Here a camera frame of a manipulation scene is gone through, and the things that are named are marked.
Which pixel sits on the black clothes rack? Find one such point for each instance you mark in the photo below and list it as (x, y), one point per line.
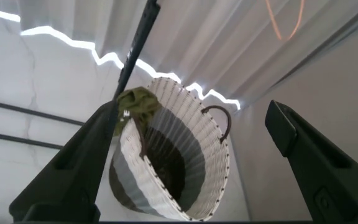
(141, 34)

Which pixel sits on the pink clothes hanger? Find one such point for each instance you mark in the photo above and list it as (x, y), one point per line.
(274, 23)

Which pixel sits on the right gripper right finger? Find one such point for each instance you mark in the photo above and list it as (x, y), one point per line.
(331, 180)

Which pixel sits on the white curtain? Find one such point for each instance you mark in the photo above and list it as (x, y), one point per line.
(213, 37)

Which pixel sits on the white laundry basket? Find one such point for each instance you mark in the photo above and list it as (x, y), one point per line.
(207, 174)

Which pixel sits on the green garment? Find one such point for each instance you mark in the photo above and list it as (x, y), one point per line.
(141, 102)

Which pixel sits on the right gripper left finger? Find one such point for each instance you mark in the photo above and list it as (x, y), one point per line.
(70, 180)

